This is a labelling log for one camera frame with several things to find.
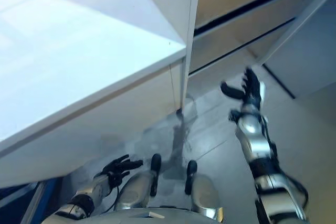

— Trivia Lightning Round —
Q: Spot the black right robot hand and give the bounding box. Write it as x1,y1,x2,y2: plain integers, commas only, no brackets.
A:
219,66,266,109

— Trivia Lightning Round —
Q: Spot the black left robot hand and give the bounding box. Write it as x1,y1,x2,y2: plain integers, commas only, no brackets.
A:
101,154,144,183

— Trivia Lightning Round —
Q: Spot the closed steel fridge drawer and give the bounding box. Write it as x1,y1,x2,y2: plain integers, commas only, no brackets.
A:
186,20,297,100

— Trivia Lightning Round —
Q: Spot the silver left robot leg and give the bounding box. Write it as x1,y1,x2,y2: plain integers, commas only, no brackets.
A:
115,153,162,211

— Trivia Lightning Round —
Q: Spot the silver robot leg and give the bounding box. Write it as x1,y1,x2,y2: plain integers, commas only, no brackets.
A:
184,159,224,219
115,153,162,211

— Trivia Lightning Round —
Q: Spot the silver right robot leg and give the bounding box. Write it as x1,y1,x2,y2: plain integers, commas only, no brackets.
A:
184,159,224,219

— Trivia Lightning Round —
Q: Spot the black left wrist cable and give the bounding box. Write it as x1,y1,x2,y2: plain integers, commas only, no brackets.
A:
107,182,124,209

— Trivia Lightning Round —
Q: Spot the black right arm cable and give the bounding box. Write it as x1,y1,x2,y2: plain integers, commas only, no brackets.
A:
285,170,310,218

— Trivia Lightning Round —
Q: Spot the blue metal frame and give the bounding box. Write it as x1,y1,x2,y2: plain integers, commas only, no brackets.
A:
0,179,64,224

